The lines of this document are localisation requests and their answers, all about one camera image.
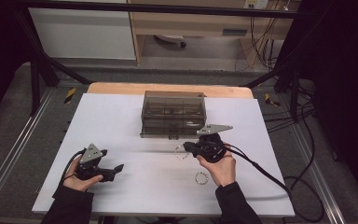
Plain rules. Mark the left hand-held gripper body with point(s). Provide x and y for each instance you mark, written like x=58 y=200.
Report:
x=90 y=154

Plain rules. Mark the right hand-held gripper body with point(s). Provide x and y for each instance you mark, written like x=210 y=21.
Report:
x=211 y=146

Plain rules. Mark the smoky plastic drawer box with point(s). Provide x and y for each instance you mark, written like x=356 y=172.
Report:
x=174 y=109

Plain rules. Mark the person's right hand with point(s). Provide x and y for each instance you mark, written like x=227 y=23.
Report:
x=222 y=172

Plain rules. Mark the person's left hand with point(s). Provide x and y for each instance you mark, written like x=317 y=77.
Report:
x=77 y=185

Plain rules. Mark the white table cover board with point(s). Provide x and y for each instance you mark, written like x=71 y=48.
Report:
x=121 y=140

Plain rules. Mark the yellow black tape strip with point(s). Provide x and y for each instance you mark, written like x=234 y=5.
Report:
x=70 y=95
x=270 y=101

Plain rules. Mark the black metal stand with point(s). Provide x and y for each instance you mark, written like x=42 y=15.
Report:
x=295 y=93
x=34 y=87

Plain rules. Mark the chair base with caster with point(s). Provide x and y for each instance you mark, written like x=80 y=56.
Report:
x=171 y=38

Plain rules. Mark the white cabinet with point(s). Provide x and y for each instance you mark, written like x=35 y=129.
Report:
x=84 y=34

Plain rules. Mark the light wooden desk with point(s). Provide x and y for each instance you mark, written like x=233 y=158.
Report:
x=183 y=23

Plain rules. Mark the black curtain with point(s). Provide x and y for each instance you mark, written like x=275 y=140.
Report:
x=348 y=77
x=0 y=46

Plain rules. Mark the aluminium floor rail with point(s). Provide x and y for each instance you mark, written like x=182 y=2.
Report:
x=12 y=155
x=326 y=199

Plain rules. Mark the black horizontal frame bar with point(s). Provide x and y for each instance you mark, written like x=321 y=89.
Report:
x=167 y=8

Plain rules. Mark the white wall socket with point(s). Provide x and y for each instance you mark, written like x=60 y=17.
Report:
x=256 y=3

